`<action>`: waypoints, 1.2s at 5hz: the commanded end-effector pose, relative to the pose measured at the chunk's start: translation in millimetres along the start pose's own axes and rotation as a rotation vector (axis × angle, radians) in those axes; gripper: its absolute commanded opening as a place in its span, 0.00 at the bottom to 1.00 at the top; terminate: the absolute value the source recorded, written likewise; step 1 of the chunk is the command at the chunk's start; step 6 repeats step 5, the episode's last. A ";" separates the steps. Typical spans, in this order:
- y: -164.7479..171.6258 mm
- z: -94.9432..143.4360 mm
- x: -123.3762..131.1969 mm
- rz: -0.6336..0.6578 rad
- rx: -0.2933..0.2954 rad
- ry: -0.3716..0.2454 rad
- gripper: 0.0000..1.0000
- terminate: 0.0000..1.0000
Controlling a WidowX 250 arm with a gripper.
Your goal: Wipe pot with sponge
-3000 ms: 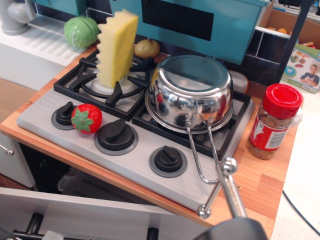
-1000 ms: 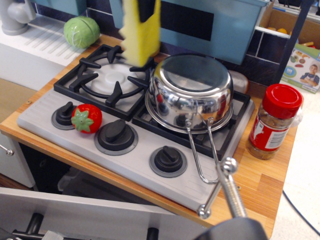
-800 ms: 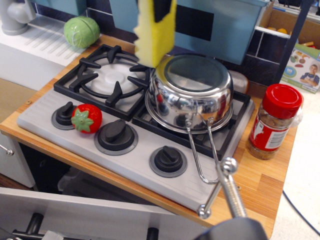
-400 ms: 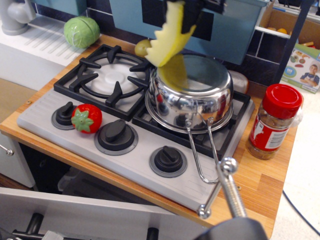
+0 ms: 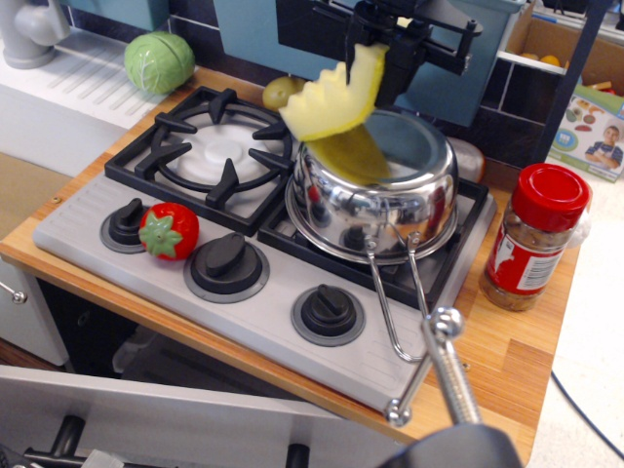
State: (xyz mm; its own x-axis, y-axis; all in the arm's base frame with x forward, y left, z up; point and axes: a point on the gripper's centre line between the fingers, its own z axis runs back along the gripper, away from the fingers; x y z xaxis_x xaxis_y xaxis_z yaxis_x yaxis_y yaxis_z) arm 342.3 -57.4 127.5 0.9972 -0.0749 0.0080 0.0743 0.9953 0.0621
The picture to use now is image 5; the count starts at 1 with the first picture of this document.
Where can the dark metal post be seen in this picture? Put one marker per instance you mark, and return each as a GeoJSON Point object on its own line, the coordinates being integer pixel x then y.
{"type": "Point", "coordinates": [588, 33]}

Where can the black burner grate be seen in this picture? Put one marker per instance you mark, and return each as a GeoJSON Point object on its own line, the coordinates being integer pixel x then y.
{"type": "Point", "coordinates": [442, 272]}
{"type": "Point", "coordinates": [226, 159]}

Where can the black stove knob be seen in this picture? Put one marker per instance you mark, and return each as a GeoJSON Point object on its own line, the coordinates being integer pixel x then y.
{"type": "Point", "coordinates": [328, 316]}
{"type": "Point", "coordinates": [119, 231]}
{"type": "Point", "coordinates": [226, 270]}

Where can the grey oven door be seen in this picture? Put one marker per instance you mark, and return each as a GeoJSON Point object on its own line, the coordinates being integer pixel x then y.
{"type": "Point", "coordinates": [63, 417]}

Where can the left black stove knob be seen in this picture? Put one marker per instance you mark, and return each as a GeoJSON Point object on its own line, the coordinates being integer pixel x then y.
{"type": "Point", "coordinates": [119, 231]}

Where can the red toy strawberry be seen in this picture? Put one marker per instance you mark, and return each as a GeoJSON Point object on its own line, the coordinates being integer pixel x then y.
{"type": "Point", "coordinates": [169, 231]}

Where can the left black burner grate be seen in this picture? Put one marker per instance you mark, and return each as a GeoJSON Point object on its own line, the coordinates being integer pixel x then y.
{"type": "Point", "coordinates": [226, 159]}

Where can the right black burner grate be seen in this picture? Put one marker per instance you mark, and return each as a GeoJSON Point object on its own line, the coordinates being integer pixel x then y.
{"type": "Point", "coordinates": [442, 272]}

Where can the green toy cabbage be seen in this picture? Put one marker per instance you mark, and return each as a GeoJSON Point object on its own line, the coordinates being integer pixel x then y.
{"type": "Point", "coordinates": [159, 62]}

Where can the orange white toy behind pot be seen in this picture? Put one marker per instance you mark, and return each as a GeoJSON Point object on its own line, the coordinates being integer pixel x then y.
{"type": "Point", "coordinates": [470, 159]}

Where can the teal toy microwave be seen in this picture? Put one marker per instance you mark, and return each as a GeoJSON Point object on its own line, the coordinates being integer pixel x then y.
{"type": "Point", "coordinates": [292, 37]}

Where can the cardboard box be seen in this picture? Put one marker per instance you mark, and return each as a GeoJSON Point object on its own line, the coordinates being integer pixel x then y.
{"type": "Point", "coordinates": [540, 31]}

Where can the middle black stove knob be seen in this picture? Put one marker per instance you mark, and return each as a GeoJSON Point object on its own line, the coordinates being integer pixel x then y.
{"type": "Point", "coordinates": [226, 270]}

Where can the toy potato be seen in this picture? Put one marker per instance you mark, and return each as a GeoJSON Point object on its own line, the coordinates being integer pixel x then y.
{"type": "Point", "coordinates": [277, 93]}

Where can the yellow zigzag sponge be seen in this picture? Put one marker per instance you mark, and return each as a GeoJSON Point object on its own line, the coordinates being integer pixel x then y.
{"type": "Point", "coordinates": [341, 98]}

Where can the grey toy faucet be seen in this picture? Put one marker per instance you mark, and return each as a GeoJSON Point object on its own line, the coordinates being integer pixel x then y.
{"type": "Point", "coordinates": [30, 32]}

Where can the shiny steel pot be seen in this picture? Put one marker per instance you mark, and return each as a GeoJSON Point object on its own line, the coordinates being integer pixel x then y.
{"type": "Point", "coordinates": [405, 210]}

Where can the grey toy stove top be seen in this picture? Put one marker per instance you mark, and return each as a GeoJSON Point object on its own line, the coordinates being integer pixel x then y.
{"type": "Point", "coordinates": [367, 369]}

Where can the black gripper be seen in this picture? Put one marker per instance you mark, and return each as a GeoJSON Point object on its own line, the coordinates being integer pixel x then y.
{"type": "Point", "coordinates": [415, 32]}

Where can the right black stove knob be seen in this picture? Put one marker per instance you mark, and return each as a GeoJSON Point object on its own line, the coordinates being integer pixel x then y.
{"type": "Point", "coordinates": [328, 316]}

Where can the dark round camera mount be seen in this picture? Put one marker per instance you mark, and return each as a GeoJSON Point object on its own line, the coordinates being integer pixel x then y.
{"type": "Point", "coordinates": [463, 445]}

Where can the red lid spice jar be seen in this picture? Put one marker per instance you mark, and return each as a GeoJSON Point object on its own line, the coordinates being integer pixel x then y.
{"type": "Point", "coordinates": [538, 223]}

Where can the toy food box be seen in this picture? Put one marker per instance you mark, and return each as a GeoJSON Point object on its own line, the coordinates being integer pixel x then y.
{"type": "Point", "coordinates": [590, 135]}

